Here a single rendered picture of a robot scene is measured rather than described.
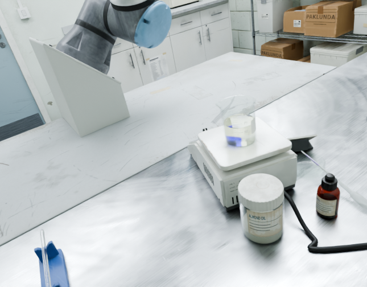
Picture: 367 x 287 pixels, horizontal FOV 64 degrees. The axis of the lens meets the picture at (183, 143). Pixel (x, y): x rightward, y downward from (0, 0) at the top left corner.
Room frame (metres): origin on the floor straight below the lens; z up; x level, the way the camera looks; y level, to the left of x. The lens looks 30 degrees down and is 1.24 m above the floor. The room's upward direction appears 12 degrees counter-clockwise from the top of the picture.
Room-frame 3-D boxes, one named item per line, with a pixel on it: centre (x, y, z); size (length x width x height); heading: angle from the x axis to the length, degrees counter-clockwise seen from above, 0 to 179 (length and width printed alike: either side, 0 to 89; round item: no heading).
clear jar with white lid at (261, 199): (0.30, -0.09, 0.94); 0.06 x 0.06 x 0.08
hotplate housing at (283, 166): (0.44, -0.09, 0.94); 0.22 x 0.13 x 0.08; 10
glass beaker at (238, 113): (0.40, -0.09, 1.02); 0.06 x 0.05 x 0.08; 77
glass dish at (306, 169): (0.40, -0.21, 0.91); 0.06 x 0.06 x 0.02
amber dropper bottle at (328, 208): (0.30, -0.19, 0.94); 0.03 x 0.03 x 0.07
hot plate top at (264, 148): (0.41, -0.10, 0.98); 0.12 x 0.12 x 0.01; 10
